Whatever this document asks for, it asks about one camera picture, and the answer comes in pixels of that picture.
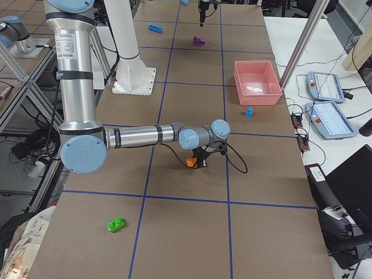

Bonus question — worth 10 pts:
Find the orange block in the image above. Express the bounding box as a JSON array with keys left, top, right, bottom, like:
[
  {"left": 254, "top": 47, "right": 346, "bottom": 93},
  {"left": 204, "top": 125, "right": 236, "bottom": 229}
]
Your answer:
[{"left": 185, "top": 158, "right": 197, "bottom": 168}]

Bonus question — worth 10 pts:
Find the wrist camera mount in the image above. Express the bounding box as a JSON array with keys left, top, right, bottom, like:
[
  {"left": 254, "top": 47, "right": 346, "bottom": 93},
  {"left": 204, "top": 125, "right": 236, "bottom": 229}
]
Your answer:
[{"left": 216, "top": 141, "right": 228, "bottom": 156}]

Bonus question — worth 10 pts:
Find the small blue block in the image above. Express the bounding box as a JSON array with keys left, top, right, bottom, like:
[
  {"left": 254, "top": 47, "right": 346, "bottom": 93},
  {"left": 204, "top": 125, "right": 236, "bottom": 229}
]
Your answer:
[{"left": 245, "top": 107, "right": 254, "bottom": 118}]

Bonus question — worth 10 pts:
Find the far teach pendant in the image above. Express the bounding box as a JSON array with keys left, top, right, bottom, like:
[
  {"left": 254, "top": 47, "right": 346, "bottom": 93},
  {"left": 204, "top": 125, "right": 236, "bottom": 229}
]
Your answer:
[{"left": 306, "top": 71, "right": 345, "bottom": 103}]

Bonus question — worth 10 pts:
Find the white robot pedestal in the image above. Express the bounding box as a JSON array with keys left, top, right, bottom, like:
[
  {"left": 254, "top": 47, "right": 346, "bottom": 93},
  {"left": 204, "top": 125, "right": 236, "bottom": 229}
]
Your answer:
[{"left": 104, "top": 0, "right": 156, "bottom": 96}]

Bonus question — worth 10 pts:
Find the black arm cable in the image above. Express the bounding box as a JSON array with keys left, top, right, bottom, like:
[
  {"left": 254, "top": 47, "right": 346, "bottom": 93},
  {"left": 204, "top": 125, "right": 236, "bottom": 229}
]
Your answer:
[{"left": 162, "top": 139, "right": 249, "bottom": 174}]

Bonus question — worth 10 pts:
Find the purple block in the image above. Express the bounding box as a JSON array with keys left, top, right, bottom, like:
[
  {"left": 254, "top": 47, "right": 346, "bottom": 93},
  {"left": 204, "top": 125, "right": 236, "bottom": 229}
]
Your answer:
[{"left": 192, "top": 36, "right": 206, "bottom": 47}]

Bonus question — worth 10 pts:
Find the near teach pendant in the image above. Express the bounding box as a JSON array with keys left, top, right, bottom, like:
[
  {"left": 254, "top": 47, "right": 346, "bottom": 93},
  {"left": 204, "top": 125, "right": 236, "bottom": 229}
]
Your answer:
[{"left": 305, "top": 101, "right": 357, "bottom": 140}]

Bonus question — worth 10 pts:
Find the pink plastic box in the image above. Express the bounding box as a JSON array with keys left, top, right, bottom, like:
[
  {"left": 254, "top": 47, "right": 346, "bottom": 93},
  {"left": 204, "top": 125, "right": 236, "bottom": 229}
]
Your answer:
[{"left": 234, "top": 60, "right": 282, "bottom": 106}]

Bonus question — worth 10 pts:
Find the green block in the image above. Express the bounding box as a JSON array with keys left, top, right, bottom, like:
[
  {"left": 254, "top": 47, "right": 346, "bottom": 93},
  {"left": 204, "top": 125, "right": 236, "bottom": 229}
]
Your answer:
[{"left": 106, "top": 217, "right": 126, "bottom": 233}]

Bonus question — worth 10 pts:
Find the teach pendant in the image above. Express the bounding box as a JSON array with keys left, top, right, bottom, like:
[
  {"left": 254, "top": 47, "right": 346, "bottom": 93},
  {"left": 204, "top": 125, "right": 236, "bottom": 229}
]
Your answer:
[
  {"left": 306, "top": 71, "right": 345, "bottom": 103},
  {"left": 305, "top": 101, "right": 357, "bottom": 140}
]

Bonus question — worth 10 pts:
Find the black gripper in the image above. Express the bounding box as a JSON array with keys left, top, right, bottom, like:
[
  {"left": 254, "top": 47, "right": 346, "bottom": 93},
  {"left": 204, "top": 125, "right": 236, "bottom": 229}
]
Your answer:
[
  {"left": 193, "top": 146, "right": 215, "bottom": 169},
  {"left": 198, "top": 0, "right": 218, "bottom": 27}
]

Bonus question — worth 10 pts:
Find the black monitor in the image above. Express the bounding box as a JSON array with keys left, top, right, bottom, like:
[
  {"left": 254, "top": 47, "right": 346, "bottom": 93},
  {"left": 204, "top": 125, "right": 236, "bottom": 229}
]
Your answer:
[{"left": 325, "top": 144, "right": 371, "bottom": 233}]

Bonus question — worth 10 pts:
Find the long blue block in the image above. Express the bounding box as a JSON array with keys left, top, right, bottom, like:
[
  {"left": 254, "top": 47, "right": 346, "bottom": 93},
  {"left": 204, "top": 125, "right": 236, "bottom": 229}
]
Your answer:
[{"left": 148, "top": 23, "right": 163, "bottom": 34}]

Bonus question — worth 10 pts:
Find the aluminium frame post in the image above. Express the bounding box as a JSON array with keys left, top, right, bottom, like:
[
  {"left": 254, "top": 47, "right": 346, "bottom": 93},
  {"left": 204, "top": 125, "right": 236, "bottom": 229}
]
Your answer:
[{"left": 280, "top": 0, "right": 329, "bottom": 91}]

